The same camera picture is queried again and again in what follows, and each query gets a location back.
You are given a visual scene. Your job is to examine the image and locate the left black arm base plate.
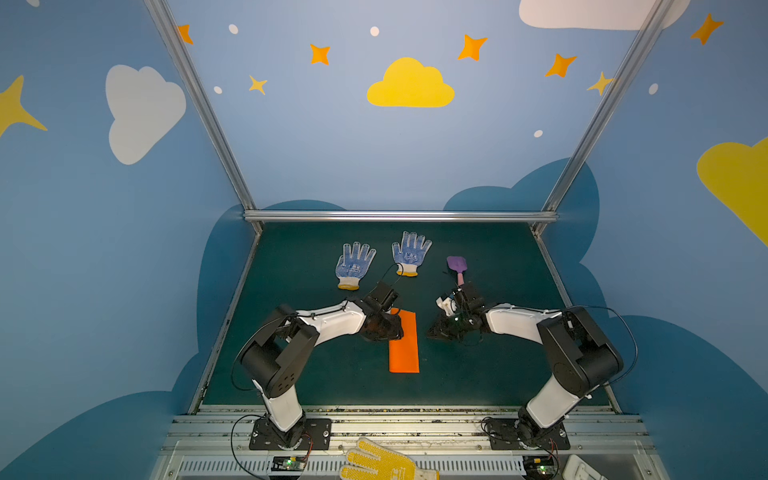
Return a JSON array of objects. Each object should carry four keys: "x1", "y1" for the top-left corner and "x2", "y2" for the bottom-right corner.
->
[{"x1": 248, "y1": 417, "x2": 332, "y2": 451}]

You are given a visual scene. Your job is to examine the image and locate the green circuit board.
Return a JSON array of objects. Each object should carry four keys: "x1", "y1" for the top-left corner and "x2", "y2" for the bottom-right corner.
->
[
  {"x1": 270, "y1": 456, "x2": 307, "y2": 473},
  {"x1": 523, "y1": 456, "x2": 558, "y2": 480}
]

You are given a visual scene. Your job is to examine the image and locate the right green circuit board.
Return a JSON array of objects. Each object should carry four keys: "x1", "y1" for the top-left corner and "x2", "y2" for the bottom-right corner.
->
[{"x1": 523, "y1": 456, "x2": 558, "y2": 480}]

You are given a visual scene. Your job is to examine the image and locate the aluminium frame post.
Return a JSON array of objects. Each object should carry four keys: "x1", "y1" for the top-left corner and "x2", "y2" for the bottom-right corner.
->
[
  {"x1": 541, "y1": 0, "x2": 675, "y2": 222},
  {"x1": 144, "y1": 0, "x2": 257, "y2": 215}
]

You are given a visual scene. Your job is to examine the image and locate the right blue dotted work glove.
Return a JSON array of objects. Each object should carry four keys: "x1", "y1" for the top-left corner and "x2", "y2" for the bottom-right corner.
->
[{"x1": 392, "y1": 231, "x2": 432, "y2": 277}]

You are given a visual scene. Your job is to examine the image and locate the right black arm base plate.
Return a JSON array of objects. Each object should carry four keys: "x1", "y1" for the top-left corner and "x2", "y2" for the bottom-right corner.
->
[{"x1": 480, "y1": 417, "x2": 571, "y2": 450}]

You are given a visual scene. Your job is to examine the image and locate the blue dotted work glove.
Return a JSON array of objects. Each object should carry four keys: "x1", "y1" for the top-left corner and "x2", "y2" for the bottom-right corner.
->
[
  {"x1": 335, "y1": 242, "x2": 377, "y2": 291},
  {"x1": 392, "y1": 231, "x2": 432, "y2": 277}
]

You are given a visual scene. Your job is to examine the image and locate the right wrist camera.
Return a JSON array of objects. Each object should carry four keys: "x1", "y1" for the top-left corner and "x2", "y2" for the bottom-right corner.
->
[{"x1": 436, "y1": 297, "x2": 459, "y2": 318}]

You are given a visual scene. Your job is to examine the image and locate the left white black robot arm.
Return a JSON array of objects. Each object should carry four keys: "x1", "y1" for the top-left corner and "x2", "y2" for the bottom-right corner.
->
[{"x1": 236, "y1": 282, "x2": 404, "y2": 451}]

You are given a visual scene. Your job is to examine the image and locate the left aluminium frame post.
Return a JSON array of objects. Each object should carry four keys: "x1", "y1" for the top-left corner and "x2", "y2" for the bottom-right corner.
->
[{"x1": 144, "y1": 0, "x2": 257, "y2": 215}]

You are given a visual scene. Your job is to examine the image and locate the aluminium rear frame bar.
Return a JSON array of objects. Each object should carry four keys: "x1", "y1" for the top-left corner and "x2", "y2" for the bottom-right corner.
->
[{"x1": 244, "y1": 210, "x2": 558, "y2": 224}]

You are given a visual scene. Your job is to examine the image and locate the right aluminium frame post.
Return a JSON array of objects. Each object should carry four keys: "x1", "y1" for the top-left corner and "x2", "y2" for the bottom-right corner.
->
[{"x1": 541, "y1": 0, "x2": 675, "y2": 222}]

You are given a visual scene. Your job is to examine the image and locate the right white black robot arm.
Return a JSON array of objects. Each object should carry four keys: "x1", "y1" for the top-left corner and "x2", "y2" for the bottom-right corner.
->
[{"x1": 428, "y1": 282, "x2": 624, "y2": 449}]

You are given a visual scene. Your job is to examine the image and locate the left green circuit board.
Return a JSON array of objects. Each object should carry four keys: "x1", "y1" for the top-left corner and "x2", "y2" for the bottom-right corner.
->
[{"x1": 270, "y1": 456, "x2": 307, "y2": 473}]

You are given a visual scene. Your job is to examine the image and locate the orange square paper sheet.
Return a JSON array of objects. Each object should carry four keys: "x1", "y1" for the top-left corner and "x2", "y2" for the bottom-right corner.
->
[{"x1": 389, "y1": 310, "x2": 420, "y2": 374}]

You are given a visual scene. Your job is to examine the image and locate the left blue dotted work glove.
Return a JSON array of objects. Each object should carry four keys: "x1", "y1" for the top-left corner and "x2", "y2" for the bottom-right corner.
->
[{"x1": 335, "y1": 242, "x2": 377, "y2": 291}]

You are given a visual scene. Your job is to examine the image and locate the purple pink spatula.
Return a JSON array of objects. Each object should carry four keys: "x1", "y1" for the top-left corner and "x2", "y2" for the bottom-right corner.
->
[{"x1": 446, "y1": 256, "x2": 467, "y2": 286}]

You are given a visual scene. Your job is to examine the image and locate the yellow dotted work glove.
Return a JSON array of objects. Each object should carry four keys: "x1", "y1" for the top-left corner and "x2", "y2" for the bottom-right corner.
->
[{"x1": 339, "y1": 437, "x2": 441, "y2": 480}]

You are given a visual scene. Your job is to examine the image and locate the white plastic object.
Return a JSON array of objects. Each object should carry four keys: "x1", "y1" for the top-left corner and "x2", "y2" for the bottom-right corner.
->
[{"x1": 562, "y1": 455, "x2": 606, "y2": 480}]

